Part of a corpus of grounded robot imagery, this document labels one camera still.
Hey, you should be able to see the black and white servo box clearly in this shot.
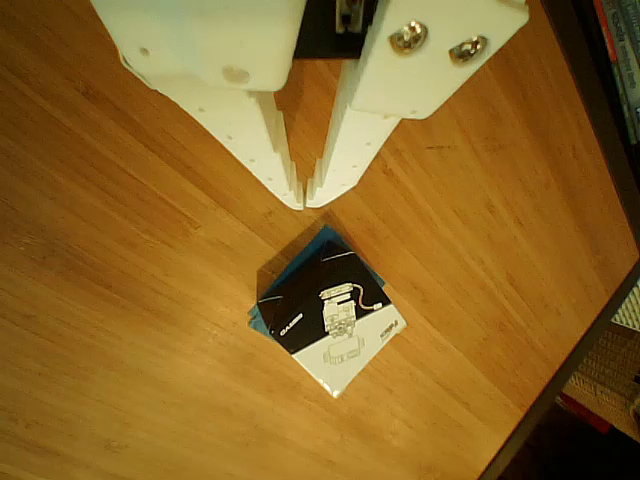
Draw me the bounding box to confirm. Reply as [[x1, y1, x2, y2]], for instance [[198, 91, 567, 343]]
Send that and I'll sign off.
[[247, 239, 409, 400]]

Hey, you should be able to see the blue tape square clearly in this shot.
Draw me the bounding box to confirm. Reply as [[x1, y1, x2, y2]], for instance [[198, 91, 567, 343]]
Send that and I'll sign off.
[[247, 224, 389, 344]]

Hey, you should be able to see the white louvered heater panel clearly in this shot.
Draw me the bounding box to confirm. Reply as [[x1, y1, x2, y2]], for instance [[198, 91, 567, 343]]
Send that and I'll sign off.
[[564, 279, 640, 441]]

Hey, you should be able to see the red flat object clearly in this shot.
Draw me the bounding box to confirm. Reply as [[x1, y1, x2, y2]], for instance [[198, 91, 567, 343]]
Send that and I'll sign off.
[[557, 392, 614, 434]]

